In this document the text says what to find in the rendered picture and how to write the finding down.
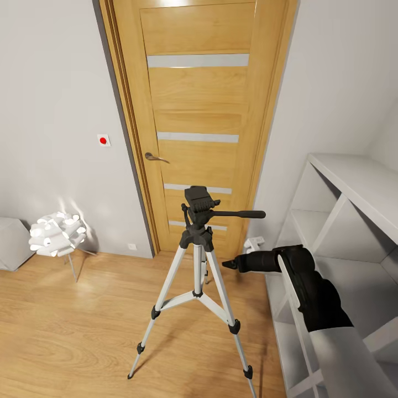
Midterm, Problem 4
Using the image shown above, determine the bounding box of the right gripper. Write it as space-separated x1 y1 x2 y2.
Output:
222 250 271 273

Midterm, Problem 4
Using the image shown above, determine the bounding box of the camera tripod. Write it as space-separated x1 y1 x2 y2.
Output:
127 186 266 398

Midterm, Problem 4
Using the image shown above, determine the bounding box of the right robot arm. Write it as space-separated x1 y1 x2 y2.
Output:
222 236 398 398

